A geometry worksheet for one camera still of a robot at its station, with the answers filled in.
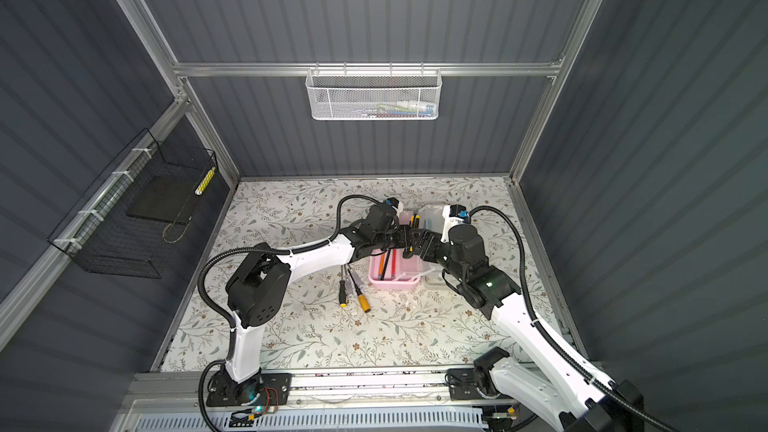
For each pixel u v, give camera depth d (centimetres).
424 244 67
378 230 73
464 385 73
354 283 91
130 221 72
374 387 76
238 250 50
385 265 96
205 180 81
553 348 44
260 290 53
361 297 88
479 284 54
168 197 76
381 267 96
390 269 94
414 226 91
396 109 91
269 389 73
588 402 39
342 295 88
